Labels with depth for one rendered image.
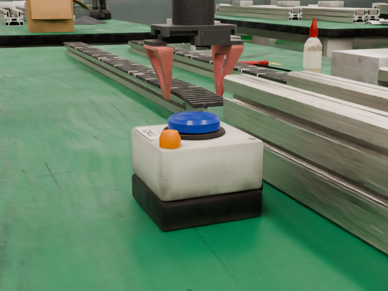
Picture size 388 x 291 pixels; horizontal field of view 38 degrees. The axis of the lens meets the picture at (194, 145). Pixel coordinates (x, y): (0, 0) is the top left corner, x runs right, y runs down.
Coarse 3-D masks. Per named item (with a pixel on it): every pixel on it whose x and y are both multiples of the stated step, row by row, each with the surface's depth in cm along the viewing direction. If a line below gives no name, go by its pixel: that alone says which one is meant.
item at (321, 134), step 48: (240, 96) 56; (288, 96) 45; (336, 96) 51; (384, 96) 45; (288, 144) 46; (336, 144) 40; (384, 144) 35; (288, 192) 46; (336, 192) 40; (384, 192) 35; (384, 240) 36
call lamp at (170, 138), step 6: (162, 132) 39; (168, 132) 39; (174, 132) 39; (162, 138) 39; (168, 138) 38; (174, 138) 39; (180, 138) 39; (162, 144) 39; (168, 144) 38; (174, 144) 39; (180, 144) 39
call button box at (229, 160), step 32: (160, 128) 44; (224, 128) 44; (160, 160) 39; (192, 160) 39; (224, 160) 40; (256, 160) 41; (160, 192) 39; (192, 192) 40; (224, 192) 41; (256, 192) 42; (160, 224) 40; (192, 224) 40
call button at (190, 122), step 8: (184, 112) 44; (192, 112) 44; (200, 112) 44; (168, 120) 42; (176, 120) 42; (184, 120) 41; (192, 120) 41; (200, 120) 41; (208, 120) 41; (216, 120) 42; (168, 128) 42; (176, 128) 41; (184, 128) 41; (192, 128) 41; (200, 128) 41; (208, 128) 41; (216, 128) 42
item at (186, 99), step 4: (192, 96) 74; (196, 96) 74; (200, 96) 74; (204, 96) 74; (208, 96) 75; (212, 96) 75; (216, 96) 75; (184, 100) 74; (188, 100) 73; (192, 100) 73
